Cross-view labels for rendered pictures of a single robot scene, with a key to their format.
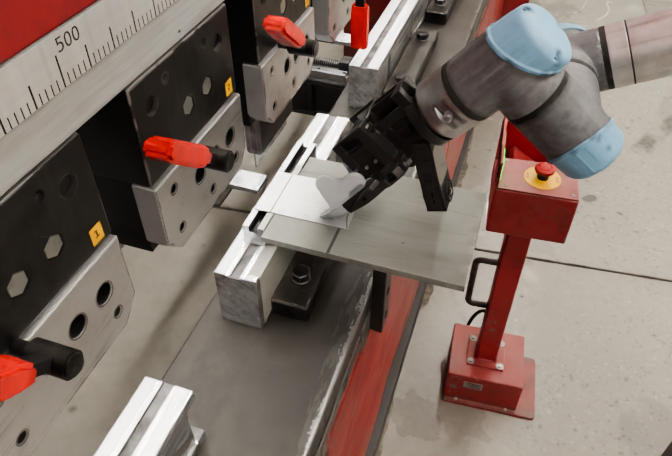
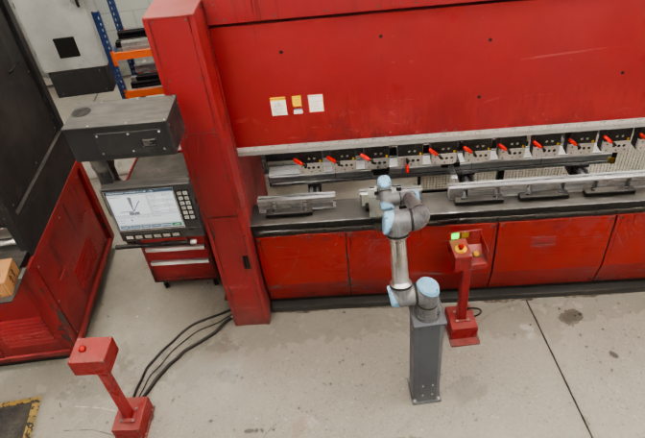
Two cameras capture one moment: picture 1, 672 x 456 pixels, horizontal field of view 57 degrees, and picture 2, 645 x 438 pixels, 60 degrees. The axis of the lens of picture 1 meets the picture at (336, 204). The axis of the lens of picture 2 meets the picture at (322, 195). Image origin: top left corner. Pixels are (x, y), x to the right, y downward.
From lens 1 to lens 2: 3.01 m
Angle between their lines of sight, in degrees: 56
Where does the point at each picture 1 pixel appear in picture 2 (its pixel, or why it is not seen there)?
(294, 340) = (360, 211)
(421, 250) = (376, 209)
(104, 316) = (317, 169)
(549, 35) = (381, 181)
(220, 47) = (351, 153)
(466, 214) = not seen: hidden behind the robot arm
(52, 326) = (310, 164)
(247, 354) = (353, 206)
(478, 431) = not seen: hidden behind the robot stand
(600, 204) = (612, 360)
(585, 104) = (384, 196)
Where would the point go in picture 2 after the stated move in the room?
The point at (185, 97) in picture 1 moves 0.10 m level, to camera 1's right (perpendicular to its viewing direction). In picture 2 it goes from (341, 155) to (346, 164)
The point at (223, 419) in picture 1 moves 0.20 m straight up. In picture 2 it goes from (339, 208) to (337, 184)
